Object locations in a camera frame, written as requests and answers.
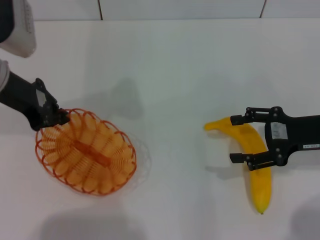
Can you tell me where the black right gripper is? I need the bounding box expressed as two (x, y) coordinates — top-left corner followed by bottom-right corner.
(229, 106), (320, 172)

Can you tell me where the yellow banana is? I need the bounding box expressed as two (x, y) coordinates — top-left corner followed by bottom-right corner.
(204, 116), (273, 215)

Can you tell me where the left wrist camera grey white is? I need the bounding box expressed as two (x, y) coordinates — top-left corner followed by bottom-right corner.
(0, 0), (38, 59)

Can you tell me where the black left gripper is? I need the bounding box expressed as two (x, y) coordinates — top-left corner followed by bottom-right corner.
(0, 71), (71, 131)

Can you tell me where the orange woven plastic basket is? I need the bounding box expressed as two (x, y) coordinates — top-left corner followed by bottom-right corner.
(34, 107), (138, 197)

